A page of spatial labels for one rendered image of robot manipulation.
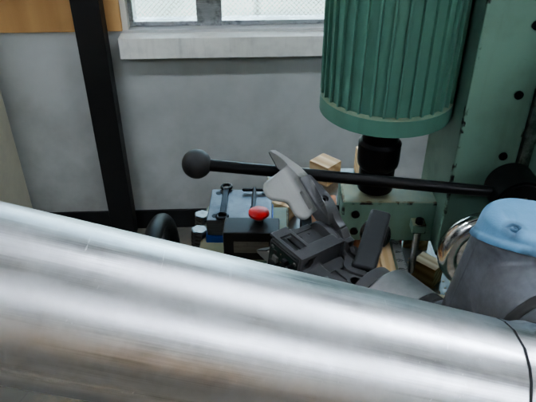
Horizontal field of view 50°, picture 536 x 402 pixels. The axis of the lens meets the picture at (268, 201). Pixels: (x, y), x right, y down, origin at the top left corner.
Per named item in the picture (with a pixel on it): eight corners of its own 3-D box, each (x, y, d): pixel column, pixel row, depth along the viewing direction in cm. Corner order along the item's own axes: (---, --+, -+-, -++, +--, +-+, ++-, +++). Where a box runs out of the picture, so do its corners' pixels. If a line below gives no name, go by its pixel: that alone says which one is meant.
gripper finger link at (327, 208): (306, 172, 63) (344, 244, 62) (317, 168, 64) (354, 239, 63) (285, 189, 67) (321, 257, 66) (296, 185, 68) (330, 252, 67)
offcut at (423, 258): (440, 280, 104) (444, 262, 102) (431, 289, 102) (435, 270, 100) (419, 269, 107) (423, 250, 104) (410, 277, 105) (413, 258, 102)
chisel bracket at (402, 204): (334, 221, 94) (338, 176, 89) (422, 222, 93) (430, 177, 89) (338, 250, 87) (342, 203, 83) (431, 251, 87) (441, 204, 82)
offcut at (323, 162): (309, 179, 114) (309, 160, 112) (322, 171, 116) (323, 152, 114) (326, 187, 111) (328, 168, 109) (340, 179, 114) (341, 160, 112)
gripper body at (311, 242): (266, 226, 62) (346, 293, 54) (324, 203, 66) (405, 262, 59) (259, 281, 66) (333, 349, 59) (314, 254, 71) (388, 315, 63)
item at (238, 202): (212, 208, 95) (210, 179, 92) (279, 209, 95) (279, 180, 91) (202, 260, 84) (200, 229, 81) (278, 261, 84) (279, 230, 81)
